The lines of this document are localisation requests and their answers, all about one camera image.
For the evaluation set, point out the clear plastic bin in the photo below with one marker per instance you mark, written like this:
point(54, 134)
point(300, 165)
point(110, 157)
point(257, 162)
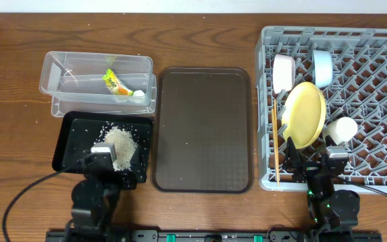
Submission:
point(60, 108)
point(77, 77)

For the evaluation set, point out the white tissue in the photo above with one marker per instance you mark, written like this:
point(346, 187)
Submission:
point(138, 93)

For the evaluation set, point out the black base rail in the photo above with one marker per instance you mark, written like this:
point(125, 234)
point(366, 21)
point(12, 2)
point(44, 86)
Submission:
point(155, 236)

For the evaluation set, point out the lower clear plastic bin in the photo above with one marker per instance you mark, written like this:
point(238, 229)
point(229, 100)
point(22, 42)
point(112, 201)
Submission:
point(60, 108)

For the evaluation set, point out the yellow plate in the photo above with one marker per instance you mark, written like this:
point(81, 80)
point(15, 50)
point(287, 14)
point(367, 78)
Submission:
point(304, 115)

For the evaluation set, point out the grey plastic dishwasher rack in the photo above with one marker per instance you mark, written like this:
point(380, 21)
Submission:
point(358, 91)

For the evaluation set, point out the green snack wrapper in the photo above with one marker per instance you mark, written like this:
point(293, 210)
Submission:
point(113, 83)

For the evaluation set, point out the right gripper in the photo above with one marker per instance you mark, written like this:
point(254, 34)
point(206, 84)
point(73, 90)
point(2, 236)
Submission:
point(293, 161)

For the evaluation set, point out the leftover cooked rice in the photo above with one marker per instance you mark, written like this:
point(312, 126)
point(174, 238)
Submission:
point(124, 144)

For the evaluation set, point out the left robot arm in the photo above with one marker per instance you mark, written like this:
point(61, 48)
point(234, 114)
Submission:
point(96, 197)

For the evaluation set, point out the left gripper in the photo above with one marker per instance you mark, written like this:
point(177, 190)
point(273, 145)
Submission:
point(127, 182)

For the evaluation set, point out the black waste tray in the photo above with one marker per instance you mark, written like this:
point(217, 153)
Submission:
point(80, 130)

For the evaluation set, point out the upper clear plastic bin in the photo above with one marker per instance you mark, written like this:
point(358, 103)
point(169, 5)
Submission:
point(77, 77)

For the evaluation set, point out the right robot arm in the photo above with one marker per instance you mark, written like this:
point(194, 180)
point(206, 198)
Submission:
point(334, 211)

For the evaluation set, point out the dark brown serving tray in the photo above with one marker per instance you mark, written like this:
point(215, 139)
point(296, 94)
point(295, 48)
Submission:
point(203, 139)

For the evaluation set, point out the light blue bowl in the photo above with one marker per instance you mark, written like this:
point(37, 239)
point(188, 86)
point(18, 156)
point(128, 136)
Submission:
point(323, 68)

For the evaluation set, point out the pale green cup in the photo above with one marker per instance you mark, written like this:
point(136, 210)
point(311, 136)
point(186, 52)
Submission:
point(341, 131)

